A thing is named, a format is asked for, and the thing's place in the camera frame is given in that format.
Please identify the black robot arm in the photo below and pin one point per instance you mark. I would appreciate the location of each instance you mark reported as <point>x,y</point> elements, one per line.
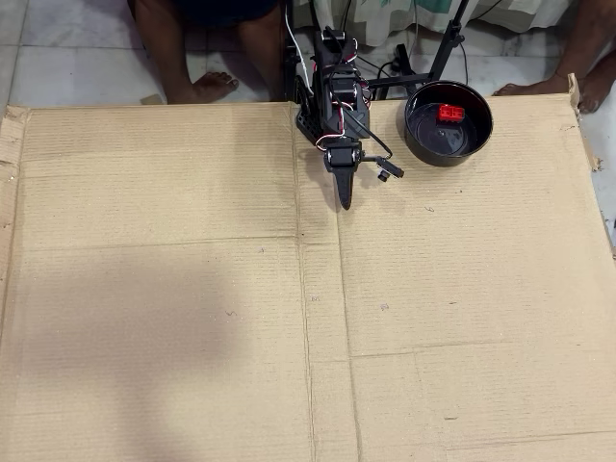
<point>332,101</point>

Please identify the black tripod stand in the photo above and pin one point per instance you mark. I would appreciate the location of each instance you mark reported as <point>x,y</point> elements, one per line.
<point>445,43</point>

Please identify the small cardboard scrap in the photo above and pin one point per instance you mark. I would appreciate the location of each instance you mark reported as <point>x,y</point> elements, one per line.
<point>150,100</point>

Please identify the bare foot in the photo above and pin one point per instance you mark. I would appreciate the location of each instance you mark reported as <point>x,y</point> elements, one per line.
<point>529,88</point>

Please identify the black round bin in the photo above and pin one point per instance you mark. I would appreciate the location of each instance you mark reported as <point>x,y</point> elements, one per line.
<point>433,144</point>

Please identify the bare leg with foot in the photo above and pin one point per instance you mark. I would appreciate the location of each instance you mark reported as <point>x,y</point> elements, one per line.
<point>173,48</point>
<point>597,72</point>

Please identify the large flat cardboard sheet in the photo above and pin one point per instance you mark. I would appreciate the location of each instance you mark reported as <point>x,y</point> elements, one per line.
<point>192,289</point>

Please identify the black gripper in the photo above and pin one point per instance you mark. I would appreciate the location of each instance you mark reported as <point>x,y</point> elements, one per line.
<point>343,158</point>

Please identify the red lego block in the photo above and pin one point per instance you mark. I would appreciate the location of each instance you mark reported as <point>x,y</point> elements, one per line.
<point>450,112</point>

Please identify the bare lower leg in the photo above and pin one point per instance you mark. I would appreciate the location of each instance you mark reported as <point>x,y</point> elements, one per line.
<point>262,53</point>

